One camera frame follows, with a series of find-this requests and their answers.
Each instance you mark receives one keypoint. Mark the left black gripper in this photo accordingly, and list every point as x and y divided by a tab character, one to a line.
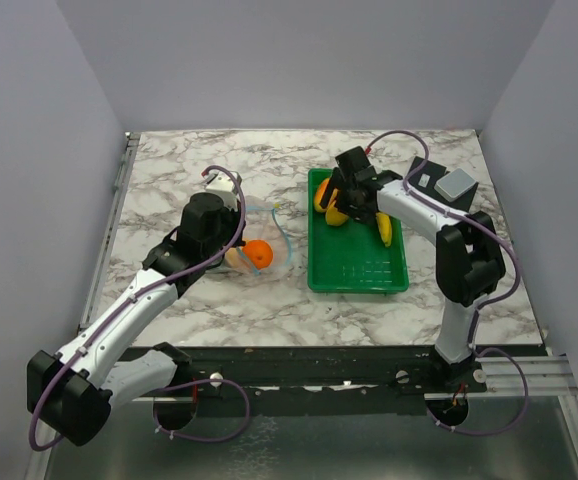
234	216

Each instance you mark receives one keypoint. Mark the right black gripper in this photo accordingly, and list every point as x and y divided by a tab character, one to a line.
361	214

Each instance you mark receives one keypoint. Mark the yellow banana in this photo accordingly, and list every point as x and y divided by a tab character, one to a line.
385	228

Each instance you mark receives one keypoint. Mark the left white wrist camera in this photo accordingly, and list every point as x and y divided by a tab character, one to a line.
220	184

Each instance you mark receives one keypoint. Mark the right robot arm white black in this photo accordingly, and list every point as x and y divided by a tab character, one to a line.
468	256

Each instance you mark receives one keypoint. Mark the yellow lemon front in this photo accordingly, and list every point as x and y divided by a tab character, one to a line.
333	216

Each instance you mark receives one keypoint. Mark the clear zip top bag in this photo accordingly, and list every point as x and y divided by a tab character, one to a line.
262	223

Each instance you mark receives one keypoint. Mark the black scale base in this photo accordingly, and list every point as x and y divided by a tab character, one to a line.
421	178

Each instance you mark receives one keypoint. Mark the orange fruit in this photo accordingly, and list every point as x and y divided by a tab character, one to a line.
259	253

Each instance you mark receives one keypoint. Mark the black mounting rail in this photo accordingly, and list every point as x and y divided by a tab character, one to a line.
318	381

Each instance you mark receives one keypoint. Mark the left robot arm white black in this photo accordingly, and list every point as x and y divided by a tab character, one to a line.
75	390

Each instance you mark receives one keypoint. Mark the red yellow mango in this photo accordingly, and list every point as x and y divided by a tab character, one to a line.
318	196

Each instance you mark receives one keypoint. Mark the peach fruit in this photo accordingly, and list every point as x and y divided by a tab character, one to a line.
234	260

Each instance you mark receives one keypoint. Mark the grey scale platform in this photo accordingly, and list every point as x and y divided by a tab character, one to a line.
454	185

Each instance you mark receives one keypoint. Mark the green plastic bin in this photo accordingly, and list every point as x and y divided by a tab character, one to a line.
353	259

